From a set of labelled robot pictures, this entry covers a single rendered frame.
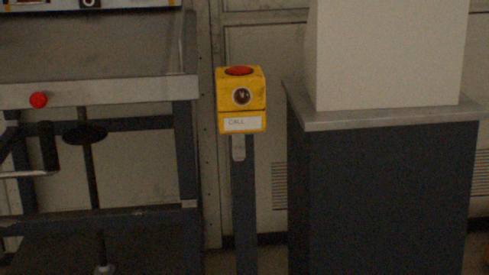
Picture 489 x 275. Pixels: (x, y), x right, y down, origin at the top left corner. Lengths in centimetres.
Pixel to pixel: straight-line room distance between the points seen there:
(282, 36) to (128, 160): 65
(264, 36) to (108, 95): 77
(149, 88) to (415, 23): 54
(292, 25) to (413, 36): 69
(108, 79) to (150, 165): 84
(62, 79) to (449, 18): 77
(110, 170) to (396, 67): 111
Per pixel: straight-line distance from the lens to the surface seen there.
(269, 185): 206
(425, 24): 127
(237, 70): 100
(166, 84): 122
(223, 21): 189
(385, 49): 126
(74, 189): 210
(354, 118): 123
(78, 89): 125
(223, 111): 100
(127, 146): 201
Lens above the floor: 118
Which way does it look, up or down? 22 degrees down
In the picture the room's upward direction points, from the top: 2 degrees counter-clockwise
